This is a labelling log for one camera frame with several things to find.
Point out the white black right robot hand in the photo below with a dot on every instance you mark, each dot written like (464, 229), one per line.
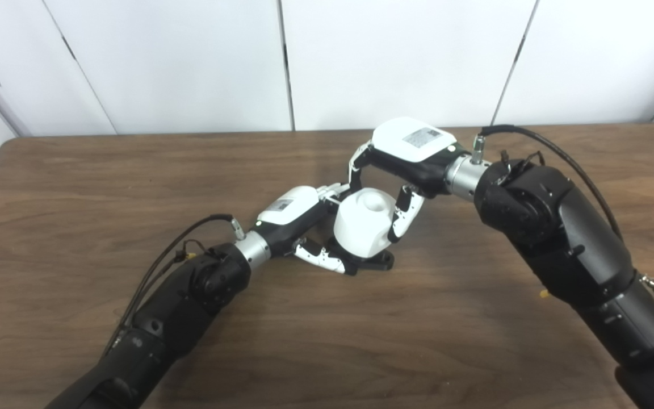
(412, 142)

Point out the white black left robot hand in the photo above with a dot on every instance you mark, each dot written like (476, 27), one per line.
(290, 207)

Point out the round white plastic piece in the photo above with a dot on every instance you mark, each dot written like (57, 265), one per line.
(361, 227)

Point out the black plastic holder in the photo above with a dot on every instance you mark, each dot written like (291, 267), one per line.
(378, 260)

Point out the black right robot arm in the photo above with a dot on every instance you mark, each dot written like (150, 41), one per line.
(565, 244)

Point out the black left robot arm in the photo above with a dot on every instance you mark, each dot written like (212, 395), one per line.
(179, 318)

